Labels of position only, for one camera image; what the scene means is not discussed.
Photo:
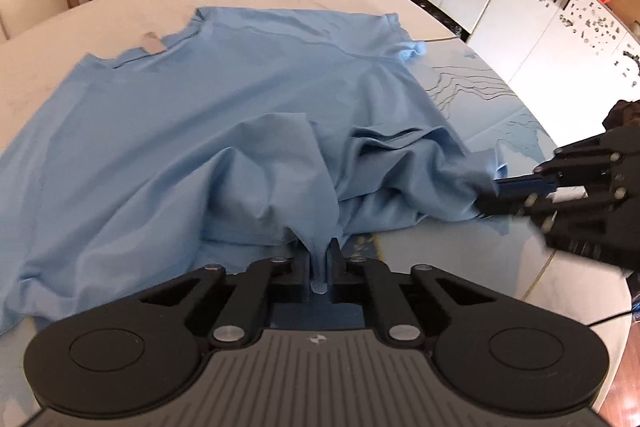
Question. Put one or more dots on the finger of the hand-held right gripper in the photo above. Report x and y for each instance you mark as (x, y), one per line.
(530, 183)
(510, 205)

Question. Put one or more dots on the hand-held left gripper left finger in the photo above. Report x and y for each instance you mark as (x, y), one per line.
(292, 277)

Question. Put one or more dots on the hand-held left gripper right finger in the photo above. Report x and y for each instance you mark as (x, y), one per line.
(342, 274)

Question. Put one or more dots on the light blue t-shirt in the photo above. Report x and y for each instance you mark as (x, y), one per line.
(200, 107)

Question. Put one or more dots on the brown blanket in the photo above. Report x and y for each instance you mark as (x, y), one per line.
(622, 114)

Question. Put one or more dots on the white sticker covered sideboard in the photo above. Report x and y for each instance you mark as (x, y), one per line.
(545, 37)

